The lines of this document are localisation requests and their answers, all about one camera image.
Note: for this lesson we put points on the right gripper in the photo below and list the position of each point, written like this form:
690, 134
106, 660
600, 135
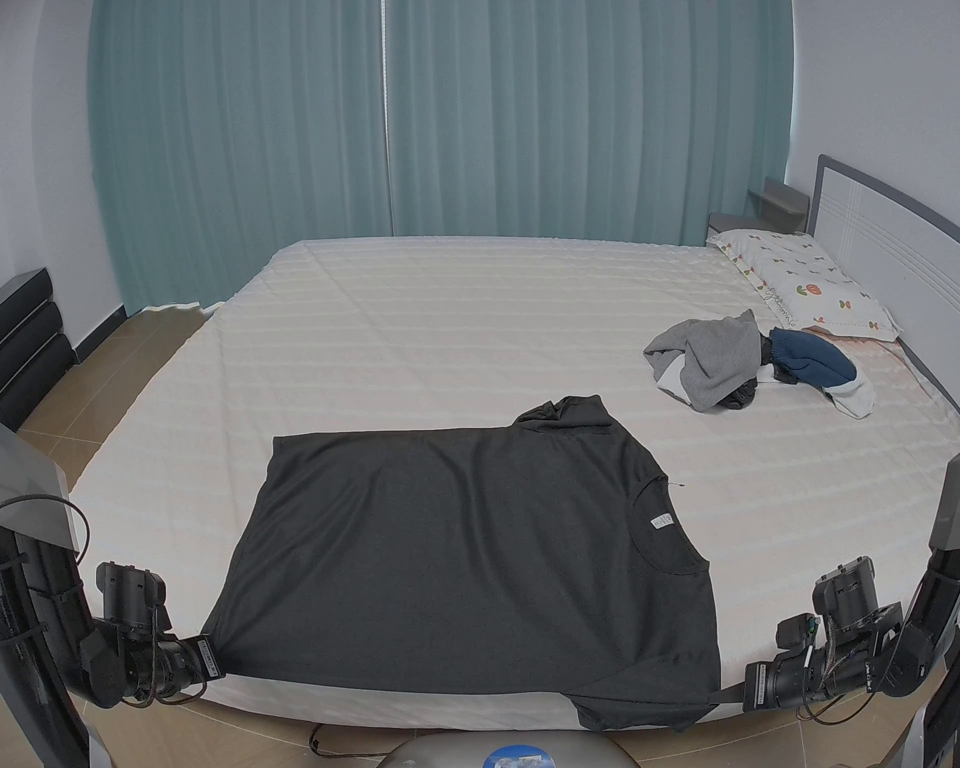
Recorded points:
780, 682

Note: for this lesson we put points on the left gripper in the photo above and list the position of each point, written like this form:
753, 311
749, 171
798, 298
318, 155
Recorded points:
195, 660

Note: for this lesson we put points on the black T-shirt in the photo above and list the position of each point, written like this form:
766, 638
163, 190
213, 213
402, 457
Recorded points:
450, 562

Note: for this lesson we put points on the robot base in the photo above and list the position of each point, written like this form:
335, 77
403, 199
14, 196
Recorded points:
450, 754

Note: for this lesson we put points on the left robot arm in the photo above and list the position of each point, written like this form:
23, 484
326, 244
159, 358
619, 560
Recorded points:
45, 637

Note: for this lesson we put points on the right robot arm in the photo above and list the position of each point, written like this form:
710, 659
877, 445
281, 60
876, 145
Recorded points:
937, 600

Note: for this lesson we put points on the pile of clothes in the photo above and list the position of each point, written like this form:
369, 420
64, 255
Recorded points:
720, 360

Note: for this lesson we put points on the bed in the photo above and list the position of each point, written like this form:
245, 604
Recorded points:
450, 337

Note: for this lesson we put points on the black chest of drawers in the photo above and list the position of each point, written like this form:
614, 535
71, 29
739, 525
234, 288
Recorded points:
30, 337

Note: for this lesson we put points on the white printed pillow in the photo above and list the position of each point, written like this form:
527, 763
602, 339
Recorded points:
806, 281

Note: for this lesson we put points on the grey bedside table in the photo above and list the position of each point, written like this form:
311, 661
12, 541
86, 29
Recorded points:
776, 196

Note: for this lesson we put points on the blue-green curtain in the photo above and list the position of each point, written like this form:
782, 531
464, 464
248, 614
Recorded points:
585, 112
240, 150

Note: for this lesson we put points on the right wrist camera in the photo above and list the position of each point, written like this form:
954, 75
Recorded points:
793, 634

